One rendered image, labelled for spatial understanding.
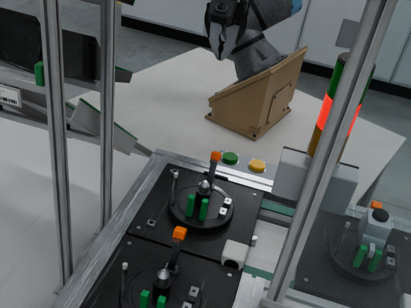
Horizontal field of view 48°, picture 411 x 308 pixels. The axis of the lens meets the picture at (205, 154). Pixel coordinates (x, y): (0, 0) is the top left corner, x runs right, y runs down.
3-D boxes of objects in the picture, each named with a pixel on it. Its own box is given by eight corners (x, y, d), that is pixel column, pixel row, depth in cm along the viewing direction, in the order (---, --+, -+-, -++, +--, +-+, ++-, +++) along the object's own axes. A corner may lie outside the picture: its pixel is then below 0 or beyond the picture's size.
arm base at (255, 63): (253, 71, 157) (240, 45, 155) (290, 54, 147) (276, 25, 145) (230, 86, 146) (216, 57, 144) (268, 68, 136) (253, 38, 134)
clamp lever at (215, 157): (205, 182, 102) (213, 150, 100) (213, 184, 102) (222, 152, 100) (202, 186, 99) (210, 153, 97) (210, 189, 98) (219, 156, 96)
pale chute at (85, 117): (84, 136, 111) (92, 120, 112) (129, 156, 108) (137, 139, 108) (13, 96, 85) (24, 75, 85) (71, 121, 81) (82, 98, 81)
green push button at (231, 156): (223, 156, 119) (224, 150, 117) (238, 160, 118) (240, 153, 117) (219, 164, 115) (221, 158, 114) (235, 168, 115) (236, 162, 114)
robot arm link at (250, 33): (230, 51, 152) (211, 13, 150) (268, 30, 149) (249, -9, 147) (228, 51, 140) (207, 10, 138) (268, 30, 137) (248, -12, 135)
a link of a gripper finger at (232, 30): (238, 55, 105) (246, 16, 99) (232, 65, 100) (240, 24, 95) (225, 52, 105) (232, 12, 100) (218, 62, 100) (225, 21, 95)
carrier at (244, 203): (166, 170, 111) (170, 126, 104) (262, 198, 108) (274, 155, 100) (124, 239, 92) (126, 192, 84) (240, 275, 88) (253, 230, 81)
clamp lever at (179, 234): (167, 263, 83) (177, 224, 81) (178, 266, 82) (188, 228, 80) (162, 272, 79) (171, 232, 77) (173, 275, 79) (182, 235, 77)
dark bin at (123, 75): (77, 64, 98) (87, 29, 97) (129, 83, 94) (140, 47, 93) (-30, 49, 72) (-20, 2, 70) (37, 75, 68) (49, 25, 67)
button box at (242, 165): (216, 167, 123) (219, 148, 119) (293, 189, 120) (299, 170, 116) (209, 182, 118) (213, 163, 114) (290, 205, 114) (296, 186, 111)
